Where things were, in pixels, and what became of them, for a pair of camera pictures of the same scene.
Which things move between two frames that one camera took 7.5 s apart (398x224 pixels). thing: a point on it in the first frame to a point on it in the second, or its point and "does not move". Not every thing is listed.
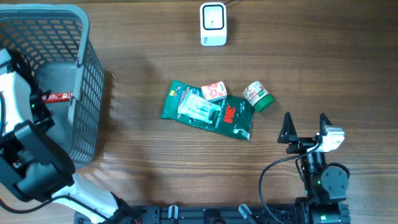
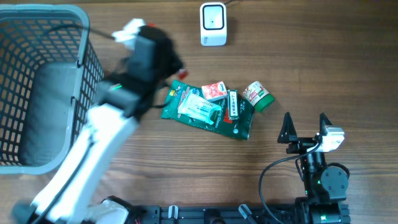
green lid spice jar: [258, 96] does not move
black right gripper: [303, 143] does not move
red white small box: [215, 91] does not move
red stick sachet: [57, 97] to [183, 73]
